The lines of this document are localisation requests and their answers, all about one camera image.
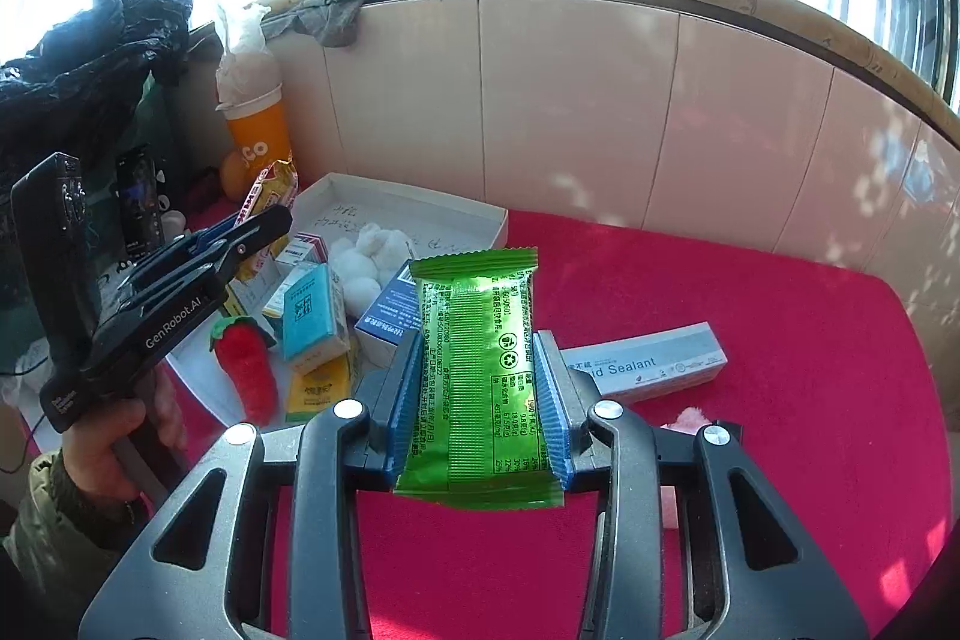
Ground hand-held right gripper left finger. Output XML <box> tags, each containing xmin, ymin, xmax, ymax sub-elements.
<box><xmin>79</xmin><ymin>329</ymin><xmax>425</xmax><ymax>640</ymax></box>

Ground orange paper cup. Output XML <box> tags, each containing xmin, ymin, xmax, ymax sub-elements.
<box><xmin>217</xmin><ymin>81</ymin><xmax>295</xmax><ymax>191</ymax></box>

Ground white cardboard tray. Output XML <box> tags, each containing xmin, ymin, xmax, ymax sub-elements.
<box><xmin>161</xmin><ymin>173</ymin><xmax>509</xmax><ymax>431</ymax></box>

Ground black plastic bag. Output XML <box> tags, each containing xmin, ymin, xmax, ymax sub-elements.
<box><xmin>0</xmin><ymin>0</ymin><xmax>192</xmax><ymax>176</ymax></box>

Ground person's left forearm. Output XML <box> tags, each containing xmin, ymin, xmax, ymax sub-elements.
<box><xmin>0</xmin><ymin>449</ymin><xmax>151</xmax><ymax>611</ymax></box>

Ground yellow red snack packet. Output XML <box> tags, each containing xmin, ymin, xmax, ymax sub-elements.
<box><xmin>232</xmin><ymin>160</ymin><xmax>299</xmax><ymax>281</ymax></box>

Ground white crumpled paper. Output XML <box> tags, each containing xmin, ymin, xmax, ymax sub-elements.
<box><xmin>214</xmin><ymin>1</ymin><xmax>282</xmax><ymax>105</ymax></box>

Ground teal small carton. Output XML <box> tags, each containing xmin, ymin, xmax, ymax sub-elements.
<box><xmin>281</xmin><ymin>263</ymin><xmax>352</xmax><ymax>375</ymax></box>

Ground green snack packet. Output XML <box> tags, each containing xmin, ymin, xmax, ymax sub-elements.
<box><xmin>391</xmin><ymin>246</ymin><xmax>567</xmax><ymax>512</ymax></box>

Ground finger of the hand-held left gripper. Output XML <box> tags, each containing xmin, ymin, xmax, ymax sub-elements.
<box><xmin>201</xmin><ymin>205</ymin><xmax>295</xmax><ymax>296</ymax></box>
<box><xmin>120</xmin><ymin>217</ymin><xmax>250</xmax><ymax>295</ymax></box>

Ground grey sealant box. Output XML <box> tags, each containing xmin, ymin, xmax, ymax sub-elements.
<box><xmin>559</xmin><ymin>321</ymin><xmax>728</xmax><ymax>405</ymax></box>

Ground orange fruit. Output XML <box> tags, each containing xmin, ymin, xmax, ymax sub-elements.
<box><xmin>220</xmin><ymin>152</ymin><xmax>252</xmax><ymax>199</ymax></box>

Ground white plush toy red pompoms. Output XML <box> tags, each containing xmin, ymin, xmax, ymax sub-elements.
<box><xmin>330</xmin><ymin>222</ymin><xmax>412</xmax><ymax>311</ymax></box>

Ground red plush chili pepper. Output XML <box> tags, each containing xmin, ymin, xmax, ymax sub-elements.
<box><xmin>208</xmin><ymin>314</ymin><xmax>280</xmax><ymax>427</ymax></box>

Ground white red small box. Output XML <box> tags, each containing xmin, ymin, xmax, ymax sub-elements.
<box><xmin>274</xmin><ymin>233</ymin><xmax>327</xmax><ymax>277</ymax></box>

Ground pink plush toy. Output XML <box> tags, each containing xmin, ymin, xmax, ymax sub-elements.
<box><xmin>660</xmin><ymin>406</ymin><xmax>713</xmax><ymax>437</ymax></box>

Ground red table cloth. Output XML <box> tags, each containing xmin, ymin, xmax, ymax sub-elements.
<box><xmin>15</xmin><ymin>209</ymin><xmax>935</xmax><ymax>640</ymax></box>

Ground yellow tissue pack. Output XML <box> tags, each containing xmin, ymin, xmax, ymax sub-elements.
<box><xmin>283</xmin><ymin>355</ymin><xmax>353</xmax><ymax>425</ymax></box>

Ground grey cloth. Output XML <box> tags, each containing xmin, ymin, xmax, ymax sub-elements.
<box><xmin>262</xmin><ymin>0</ymin><xmax>428</xmax><ymax>47</ymax></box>

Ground blue white medicine box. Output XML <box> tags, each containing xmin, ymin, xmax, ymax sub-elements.
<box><xmin>354</xmin><ymin>257</ymin><xmax>421</xmax><ymax>371</ymax></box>

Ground person's left hand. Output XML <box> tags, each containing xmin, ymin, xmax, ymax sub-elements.
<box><xmin>60</xmin><ymin>370</ymin><xmax>188</xmax><ymax>506</ymax></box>

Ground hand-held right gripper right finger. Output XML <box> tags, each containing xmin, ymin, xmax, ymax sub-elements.
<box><xmin>531</xmin><ymin>329</ymin><xmax>890</xmax><ymax>640</ymax></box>

